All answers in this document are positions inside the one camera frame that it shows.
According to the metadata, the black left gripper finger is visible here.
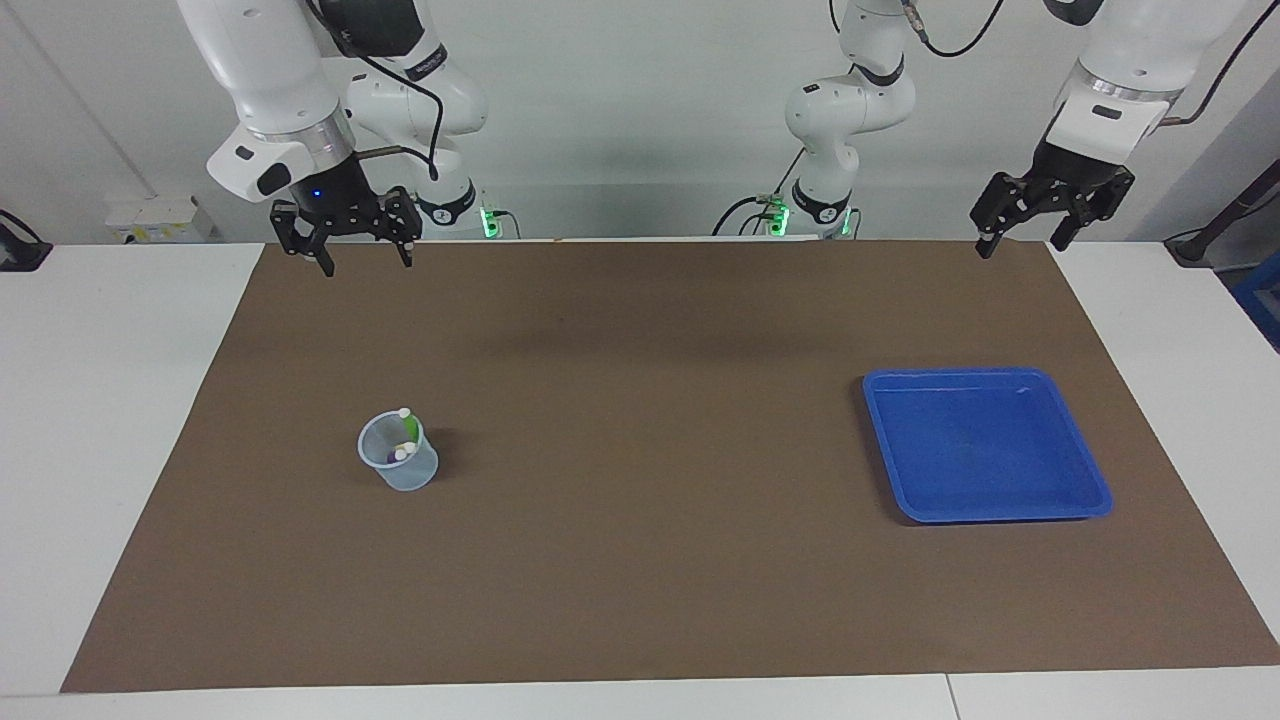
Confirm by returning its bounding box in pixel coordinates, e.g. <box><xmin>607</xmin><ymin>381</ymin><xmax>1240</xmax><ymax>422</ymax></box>
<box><xmin>970</xmin><ymin>172</ymin><xmax>1031</xmax><ymax>261</ymax></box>
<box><xmin>1049</xmin><ymin>175</ymin><xmax>1131</xmax><ymax>253</ymax></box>

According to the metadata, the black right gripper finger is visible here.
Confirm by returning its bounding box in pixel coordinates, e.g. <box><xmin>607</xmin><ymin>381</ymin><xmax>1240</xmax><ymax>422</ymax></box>
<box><xmin>378</xmin><ymin>186</ymin><xmax>419</xmax><ymax>269</ymax></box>
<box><xmin>270</xmin><ymin>201</ymin><xmax>336</xmax><ymax>279</ymax></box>

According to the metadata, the blue crate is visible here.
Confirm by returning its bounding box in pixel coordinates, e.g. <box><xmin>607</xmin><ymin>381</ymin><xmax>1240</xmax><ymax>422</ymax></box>
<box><xmin>1230</xmin><ymin>250</ymin><xmax>1280</xmax><ymax>353</ymax></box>

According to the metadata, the blue plastic tray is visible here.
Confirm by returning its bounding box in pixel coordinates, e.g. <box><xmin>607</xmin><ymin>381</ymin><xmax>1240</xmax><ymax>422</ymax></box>
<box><xmin>862</xmin><ymin>367</ymin><xmax>1114</xmax><ymax>525</ymax></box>

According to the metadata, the translucent plastic cup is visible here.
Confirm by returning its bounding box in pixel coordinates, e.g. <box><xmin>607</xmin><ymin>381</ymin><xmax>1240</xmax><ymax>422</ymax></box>
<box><xmin>357</xmin><ymin>410</ymin><xmax>440</xmax><ymax>493</ymax></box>

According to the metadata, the brown table mat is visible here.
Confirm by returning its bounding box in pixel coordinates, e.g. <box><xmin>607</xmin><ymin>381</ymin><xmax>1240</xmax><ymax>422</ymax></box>
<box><xmin>60</xmin><ymin>238</ymin><xmax>1280</xmax><ymax>694</ymax></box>

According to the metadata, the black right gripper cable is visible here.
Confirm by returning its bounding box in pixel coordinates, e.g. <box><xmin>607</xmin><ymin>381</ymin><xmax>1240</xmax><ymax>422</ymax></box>
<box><xmin>305</xmin><ymin>0</ymin><xmax>445</xmax><ymax>182</ymax></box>

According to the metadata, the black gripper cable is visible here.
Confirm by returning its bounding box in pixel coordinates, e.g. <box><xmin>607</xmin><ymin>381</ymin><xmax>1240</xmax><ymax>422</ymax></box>
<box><xmin>900</xmin><ymin>0</ymin><xmax>1006</xmax><ymax>59</ymax></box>
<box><xmin>305</xmin><ymin>0</ymin><xmax>445</xmax><ymax>182</ymax></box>

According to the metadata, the black camera stand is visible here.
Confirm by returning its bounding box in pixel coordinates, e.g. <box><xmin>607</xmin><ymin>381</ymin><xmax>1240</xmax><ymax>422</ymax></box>
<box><xmin>1164</xmin><ymin>158</ymin><xmax>1280</xmax><ymax>268</ymax></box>

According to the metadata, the white wall box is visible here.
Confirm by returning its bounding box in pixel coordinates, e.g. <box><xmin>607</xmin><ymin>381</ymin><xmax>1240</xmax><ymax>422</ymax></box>
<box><xmin>104</xmin><ymin>194</ymin><xmax>217</xmax><ymax>245</ymax></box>

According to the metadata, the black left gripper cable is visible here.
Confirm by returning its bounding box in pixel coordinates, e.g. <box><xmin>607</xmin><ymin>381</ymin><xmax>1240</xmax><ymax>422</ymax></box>
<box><xmin>900</xmin><ymin>0</ymin><xmax>1006</xmax><ymax>59</ymax></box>

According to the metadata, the black left base cable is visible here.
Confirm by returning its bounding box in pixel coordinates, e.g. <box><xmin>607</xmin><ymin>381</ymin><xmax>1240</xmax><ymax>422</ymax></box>
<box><xmin>711</xmin><ymin>148</ymin><xmax>807</xmax><ymax>238</ymax></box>

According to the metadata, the black clamp mount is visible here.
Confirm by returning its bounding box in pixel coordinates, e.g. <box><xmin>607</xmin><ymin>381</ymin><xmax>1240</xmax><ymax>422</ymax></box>
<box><xmin>0</xmin><ymin>209</ymin><xmax>54</xmax><ymax>274</ymax></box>

